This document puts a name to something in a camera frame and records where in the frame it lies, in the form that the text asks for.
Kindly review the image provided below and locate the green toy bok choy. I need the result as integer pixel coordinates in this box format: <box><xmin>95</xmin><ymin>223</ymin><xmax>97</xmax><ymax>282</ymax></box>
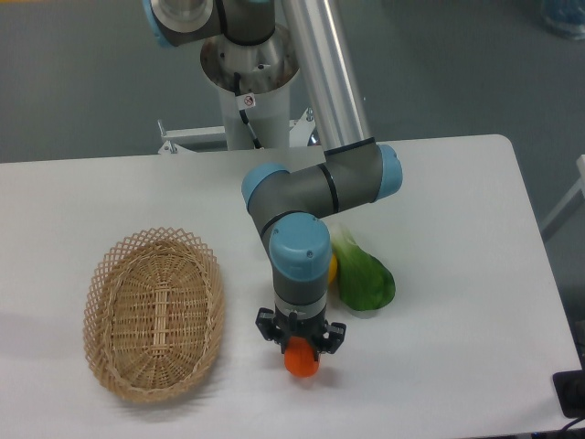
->
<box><xmin>329</xmin><ymin>224</ymin><xmax>396</xmax><ymax>312</ymax></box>

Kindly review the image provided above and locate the white frame at right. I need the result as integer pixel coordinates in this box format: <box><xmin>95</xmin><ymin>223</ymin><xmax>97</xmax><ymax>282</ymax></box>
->
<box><xmin>539</xmin><ymin>155</ymin><xmax>584</xmax><ymax>242</ymax></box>

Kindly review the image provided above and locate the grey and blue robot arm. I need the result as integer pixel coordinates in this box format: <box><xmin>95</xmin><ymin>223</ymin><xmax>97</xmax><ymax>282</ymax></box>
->
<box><xmin>143</xmin><ymin>1</ymin><xmax>402</xmax><ymax>360</ymax></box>

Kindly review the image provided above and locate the blue object in background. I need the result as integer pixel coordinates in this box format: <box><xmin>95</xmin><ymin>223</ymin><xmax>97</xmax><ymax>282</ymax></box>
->
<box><xmin>540</xmin><ymin>0</ymin><xmax>584</xmax><ymax>40</ymax></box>

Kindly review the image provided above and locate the oval wicker basket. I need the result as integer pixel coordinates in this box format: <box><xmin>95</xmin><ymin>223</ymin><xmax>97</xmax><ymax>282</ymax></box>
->
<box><xmin>83</xmin><ymin>228</ymin><xmax>225</xmax><ymax>403</ymax></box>

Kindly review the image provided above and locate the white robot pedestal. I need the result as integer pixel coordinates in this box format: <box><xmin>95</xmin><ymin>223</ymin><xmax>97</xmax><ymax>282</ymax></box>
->
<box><xmin>156</xmin><ymin>22</ymin><xmax>324</xmax><ymax>155</ymax></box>

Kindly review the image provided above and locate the black device at table edge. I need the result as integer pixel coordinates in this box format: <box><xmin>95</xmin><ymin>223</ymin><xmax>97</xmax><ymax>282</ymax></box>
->
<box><xmin>552</xmin><ymin>369</ymin><xmax>584</xmax><ymax>418</ymax></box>

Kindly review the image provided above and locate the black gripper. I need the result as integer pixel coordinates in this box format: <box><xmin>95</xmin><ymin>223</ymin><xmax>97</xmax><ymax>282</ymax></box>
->
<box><xmin>255</xmin><ymin>307</ymin><xmax>346</xmax><ymax>361</ymax></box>

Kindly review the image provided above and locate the yellow toy mango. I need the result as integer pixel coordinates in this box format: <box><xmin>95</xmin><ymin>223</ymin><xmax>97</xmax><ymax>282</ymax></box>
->
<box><xmin>328</xmin><ymin>254</ymin><xmax>338</xmax><ymax>284</ymax></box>

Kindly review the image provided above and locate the orange toy fruit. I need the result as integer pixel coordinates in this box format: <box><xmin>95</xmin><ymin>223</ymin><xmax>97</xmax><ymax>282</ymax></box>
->
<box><xmin>284</xmin><ymin>337</ymin><xmax>319</xmax><ymax>378</ymax></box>

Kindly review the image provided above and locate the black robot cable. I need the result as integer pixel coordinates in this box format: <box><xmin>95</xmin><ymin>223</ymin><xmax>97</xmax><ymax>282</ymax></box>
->
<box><xmin>232</xmin><ymin>71</ymin><xmax>264</xmax><ymax>150</ymax></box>

